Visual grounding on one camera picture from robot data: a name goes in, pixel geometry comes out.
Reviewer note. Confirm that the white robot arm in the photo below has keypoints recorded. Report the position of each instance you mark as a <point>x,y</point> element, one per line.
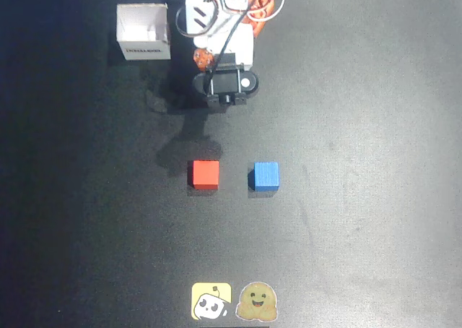
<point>196,3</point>

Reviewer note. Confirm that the orange robot base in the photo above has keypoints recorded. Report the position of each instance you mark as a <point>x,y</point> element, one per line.
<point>260,17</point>

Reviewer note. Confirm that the white cardboard box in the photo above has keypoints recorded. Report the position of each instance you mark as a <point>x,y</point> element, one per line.
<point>142,32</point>

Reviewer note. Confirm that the hugging face emoji sticker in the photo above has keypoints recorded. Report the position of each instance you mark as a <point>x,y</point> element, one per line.
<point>257,302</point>

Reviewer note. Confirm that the red cube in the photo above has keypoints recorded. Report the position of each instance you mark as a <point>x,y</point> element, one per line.
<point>205,174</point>

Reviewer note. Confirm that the blue cube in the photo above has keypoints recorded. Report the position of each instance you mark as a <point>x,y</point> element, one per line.
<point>265,176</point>

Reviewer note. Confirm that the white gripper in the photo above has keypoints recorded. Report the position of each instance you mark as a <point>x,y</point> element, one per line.
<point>236,48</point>

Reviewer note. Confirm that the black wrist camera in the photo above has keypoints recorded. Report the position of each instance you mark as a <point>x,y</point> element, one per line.
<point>225,84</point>

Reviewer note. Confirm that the yellow robot sticker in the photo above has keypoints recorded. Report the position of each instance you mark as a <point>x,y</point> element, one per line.
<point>211,301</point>

